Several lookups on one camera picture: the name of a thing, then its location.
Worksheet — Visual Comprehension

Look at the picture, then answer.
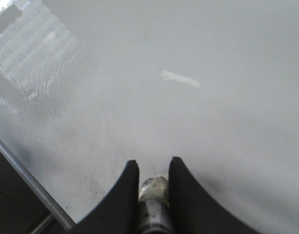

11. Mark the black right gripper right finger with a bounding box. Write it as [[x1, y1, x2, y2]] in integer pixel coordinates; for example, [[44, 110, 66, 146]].
[[168, 156, 259, 234]]

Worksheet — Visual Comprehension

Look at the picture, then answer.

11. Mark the white glossy whiteboard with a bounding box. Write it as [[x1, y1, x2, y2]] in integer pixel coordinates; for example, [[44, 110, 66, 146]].
[[0, 0, 299, 234]]

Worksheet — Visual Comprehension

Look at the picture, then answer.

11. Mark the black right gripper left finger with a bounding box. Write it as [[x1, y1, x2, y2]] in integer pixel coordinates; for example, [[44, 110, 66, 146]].
[[67, 160, 139, 234]]

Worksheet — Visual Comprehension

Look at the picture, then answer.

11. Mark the white black whiteboard marker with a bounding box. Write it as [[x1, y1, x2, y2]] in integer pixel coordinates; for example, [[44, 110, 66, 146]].
[[136, 176, 176, 234]]

